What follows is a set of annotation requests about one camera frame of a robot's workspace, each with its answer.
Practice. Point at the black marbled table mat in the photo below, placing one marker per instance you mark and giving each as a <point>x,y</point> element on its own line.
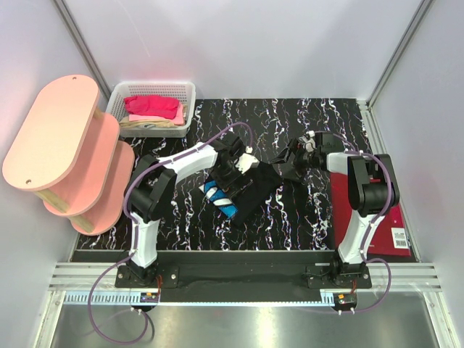
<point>294,216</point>

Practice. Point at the folded red t-shirt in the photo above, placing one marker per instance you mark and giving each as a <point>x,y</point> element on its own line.
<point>390,238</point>

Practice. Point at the magenta t-shirt in basket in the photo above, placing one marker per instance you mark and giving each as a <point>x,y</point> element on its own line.
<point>152,105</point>

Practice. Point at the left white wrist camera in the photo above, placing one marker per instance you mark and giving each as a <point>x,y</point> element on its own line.
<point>246,161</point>

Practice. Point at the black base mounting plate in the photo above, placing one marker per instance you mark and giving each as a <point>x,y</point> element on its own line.
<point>313,269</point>

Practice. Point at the light pink garment in basket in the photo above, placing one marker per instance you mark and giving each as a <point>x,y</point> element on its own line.
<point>178,120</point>

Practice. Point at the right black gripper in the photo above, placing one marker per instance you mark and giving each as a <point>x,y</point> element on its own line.
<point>285,155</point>

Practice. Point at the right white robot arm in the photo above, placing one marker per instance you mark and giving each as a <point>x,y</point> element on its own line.
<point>372,191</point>

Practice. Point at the pink three-tier wooden shelf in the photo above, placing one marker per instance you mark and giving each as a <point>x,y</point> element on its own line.
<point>69,154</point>

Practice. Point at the white plastic laundry basket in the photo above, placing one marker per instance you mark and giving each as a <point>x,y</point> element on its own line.
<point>184,92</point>

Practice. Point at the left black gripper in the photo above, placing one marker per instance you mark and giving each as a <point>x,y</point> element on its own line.
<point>230,184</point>

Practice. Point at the beige garment in basket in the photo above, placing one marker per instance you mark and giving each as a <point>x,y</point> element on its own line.
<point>145,124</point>

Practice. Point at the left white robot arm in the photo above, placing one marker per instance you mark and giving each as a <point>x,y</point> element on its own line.
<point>152,185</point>

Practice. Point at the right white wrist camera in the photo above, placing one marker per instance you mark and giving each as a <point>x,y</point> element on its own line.
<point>308,141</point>

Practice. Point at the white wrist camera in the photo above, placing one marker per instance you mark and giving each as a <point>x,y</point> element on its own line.
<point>308,141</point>
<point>246,161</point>

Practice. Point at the black t-shirt with daisy print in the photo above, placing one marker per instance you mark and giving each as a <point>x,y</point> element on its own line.
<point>260,182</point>

